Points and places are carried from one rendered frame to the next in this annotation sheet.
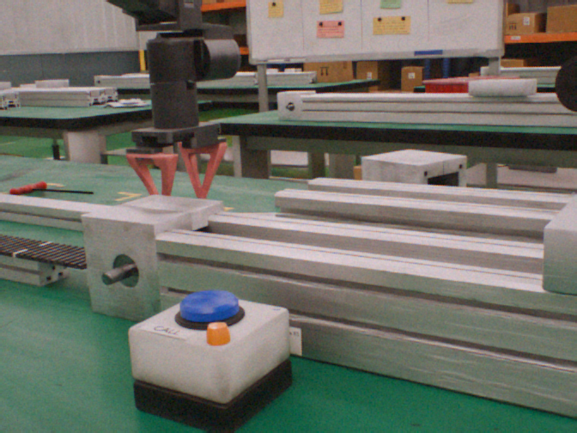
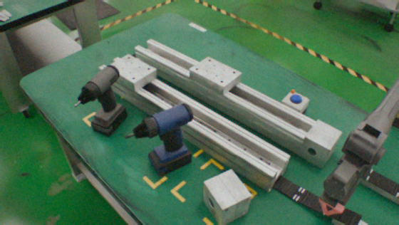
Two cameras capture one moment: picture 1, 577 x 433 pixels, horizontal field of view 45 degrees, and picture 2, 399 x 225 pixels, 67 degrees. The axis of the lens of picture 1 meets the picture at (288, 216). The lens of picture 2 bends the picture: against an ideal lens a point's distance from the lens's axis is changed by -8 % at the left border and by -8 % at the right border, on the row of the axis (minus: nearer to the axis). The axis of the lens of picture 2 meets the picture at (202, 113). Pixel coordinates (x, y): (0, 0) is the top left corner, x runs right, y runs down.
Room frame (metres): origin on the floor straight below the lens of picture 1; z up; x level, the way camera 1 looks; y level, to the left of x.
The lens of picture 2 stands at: (1.39, -0.18, 1.61)
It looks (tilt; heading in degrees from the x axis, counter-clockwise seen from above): 43 degrees down; 187
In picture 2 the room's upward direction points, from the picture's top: 1 degrees clockwise
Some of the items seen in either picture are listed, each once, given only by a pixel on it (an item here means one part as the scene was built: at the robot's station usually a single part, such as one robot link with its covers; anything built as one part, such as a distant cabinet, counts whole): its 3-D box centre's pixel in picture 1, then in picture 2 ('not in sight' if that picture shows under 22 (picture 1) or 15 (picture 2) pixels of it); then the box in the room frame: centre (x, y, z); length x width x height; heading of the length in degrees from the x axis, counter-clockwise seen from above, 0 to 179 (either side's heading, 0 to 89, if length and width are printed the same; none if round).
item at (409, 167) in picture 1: (407, 194); (229, 196); (0.88, -0.15, 0.83); 0.11 x 0.10 x 0.10; 127
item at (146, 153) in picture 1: (167, 171); not in sight; (0.85, 0.15, 0.87); 0.07 x 0.07 x 0.09; 58
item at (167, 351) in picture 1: (220, 350); (293, 106); (0.45, 0.05, 0.81); 0.10 x 0.08 x 0.06; 148
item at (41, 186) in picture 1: (57, 191); not in sight; (1.22, 0.41, 0.79); 0.16 x 0.08 x 0.02; 64
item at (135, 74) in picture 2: not in sight; (132, 75); (0.43, -0.56, 0.87); 0.16 x 0.11 x 0.07; 58
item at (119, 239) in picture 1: (149, 259); (321, 142); (0.63, 0.13, 0.83); 0.12 x 0.09 x 0.10; 148
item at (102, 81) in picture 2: not in sight; (100, 106); (0.64, -0.61, 0.89); 0.20 x 0.08 x 0.22; 163
